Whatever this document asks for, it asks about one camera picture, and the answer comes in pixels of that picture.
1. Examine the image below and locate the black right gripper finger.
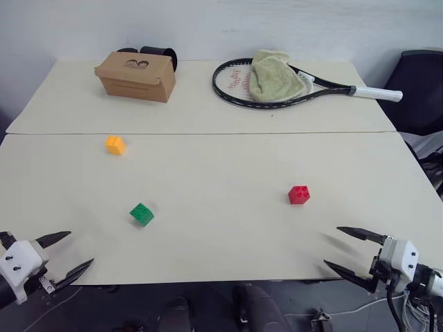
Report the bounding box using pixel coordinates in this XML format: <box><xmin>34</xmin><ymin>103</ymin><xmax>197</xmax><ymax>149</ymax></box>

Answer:
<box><xmin>336</xmin><ymin>226</ymin><xmax>386</xmax><ymax>245</ymax></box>
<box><xmin>323</xmin><ymin>259</ymin><xmax>377</xmax><ymax>295</ymax></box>

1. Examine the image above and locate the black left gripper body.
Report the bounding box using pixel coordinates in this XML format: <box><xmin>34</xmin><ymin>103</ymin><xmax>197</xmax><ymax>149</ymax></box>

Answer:
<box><xmin>21</xmin><ymin>254</ymin><xmax>59</xmax><ymax>295</ymax></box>

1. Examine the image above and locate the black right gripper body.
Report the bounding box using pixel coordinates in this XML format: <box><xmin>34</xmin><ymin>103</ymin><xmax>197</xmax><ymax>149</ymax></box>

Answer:
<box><xmin>368</xmin><ymin>234</ymin><xmax>399</xmax><ymax>295</ymax></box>

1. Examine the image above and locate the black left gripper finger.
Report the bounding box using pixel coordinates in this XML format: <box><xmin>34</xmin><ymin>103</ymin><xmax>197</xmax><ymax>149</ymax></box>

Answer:
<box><xmin>53</xmin><ymin>258</ymin><xmax>96</xmax><ymax>292</ymax></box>
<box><xmin>37</xmin><ymin>230</ymin><xmax>73</xmax><ymax>249</ymax></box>

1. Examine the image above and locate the red toy brick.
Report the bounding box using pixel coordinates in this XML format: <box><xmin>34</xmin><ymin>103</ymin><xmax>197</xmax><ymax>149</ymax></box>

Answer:
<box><xmin>287</xmin><ymin>185</ymin><xmax>311</xmax><ymax>206</ymax></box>

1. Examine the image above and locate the green toy brick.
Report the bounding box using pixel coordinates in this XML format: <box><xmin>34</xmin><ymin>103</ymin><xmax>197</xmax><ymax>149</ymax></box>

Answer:
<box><xmin>129</xmin><ymin>202</ymin><xmax>156</xmax><ymax>228</ymax></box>

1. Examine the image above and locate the large dark rounded shape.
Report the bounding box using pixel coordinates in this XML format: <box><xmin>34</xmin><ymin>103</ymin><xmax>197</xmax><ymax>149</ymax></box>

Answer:
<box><xmin>230</xmin><ymin>282</ymin><xmax>292</xmax><ymax>332</ymax></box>

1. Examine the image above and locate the yellow toy brick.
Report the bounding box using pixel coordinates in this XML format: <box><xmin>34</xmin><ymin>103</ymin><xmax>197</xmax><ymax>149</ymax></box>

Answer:
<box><xmin>104</xmin><ymin>135</ymin><xmax>127</xmax><ymax>156</ymax></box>

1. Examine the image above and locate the small dark rounded shape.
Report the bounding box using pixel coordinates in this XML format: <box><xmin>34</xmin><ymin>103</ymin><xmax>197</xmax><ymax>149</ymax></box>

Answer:
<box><xmin>159</xmin><ymin>295</ymin><xmax>192</xmax><ymax>332</ymax></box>

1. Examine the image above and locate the black tennis racket white grip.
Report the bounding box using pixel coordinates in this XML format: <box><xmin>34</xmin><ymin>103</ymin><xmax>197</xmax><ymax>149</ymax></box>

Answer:
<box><xmin>212</xmin><ymin>57</ymin><xmax>404</xmax><ymax>111</ymax></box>

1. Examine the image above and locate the black office chair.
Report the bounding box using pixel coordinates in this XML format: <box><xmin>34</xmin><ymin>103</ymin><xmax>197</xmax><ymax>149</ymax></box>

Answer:
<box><xmin>381</xmin><ymin>49</ymin><xmax>443</xmax><ymax>138</ymax></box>

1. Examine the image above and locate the brown cardboard box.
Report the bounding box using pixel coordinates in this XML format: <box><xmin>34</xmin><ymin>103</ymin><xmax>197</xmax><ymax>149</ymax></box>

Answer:
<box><xmin>93</xmin><ymin>51</ymin><xmax>177</xmax><ymax>103</ymax></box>

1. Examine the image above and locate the beige green towel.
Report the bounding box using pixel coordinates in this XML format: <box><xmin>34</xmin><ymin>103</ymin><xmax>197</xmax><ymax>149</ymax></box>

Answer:
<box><xmin>248</xmin><ymin>49</ymin><xmax>306</xmax><ymax>102</ymax></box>

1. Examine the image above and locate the black cylindrical object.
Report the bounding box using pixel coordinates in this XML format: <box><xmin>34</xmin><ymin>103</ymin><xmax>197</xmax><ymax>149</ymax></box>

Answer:
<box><xmin>116</xmin><ymin>45</ymin><xmax>179</xmax><ymax>73</ymax></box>

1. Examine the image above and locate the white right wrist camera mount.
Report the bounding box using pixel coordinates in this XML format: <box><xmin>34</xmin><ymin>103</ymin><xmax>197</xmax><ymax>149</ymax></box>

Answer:
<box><xmin>379</xmin><ymin>237</ymin><xmax>421</xmax><ymax>294</ymax></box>

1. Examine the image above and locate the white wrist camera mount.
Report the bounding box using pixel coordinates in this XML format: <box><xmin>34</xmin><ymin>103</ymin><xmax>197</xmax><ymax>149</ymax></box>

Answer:
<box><xmin>0</xmin><ymin>239</ymin><xmax>50</xmax><ymax>306</ymax></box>
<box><xmin>379</xmin><ymin>237</ymin><xmax>421</xmax><ymax>294</ymax></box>

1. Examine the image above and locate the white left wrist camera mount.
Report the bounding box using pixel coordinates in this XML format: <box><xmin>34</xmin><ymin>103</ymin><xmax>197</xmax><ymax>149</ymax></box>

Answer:
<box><xmin>0</xmin><ymin>239</ymin><xmax>50</xmax><ymax>306</ymax></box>

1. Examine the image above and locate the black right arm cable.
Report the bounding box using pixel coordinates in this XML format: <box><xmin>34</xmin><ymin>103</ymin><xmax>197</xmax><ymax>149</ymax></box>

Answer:
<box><xmin>386</xmin><ymin>286</ymin><xmax>406</xmax><ymax>332</ymax></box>

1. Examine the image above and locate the dark metal bracket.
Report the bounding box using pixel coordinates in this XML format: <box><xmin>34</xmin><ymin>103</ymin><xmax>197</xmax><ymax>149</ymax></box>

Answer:
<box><xmin>309</xmin><ymin>306</ymin><xmax>335</xmax><ymax>332</ymax></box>

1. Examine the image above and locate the white cable bundle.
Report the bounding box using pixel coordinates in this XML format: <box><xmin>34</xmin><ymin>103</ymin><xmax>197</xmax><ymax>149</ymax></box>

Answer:
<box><xmin>400</xmin><ymin>292</ymin><xmax>433</xmax><ymax>332</ymax></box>

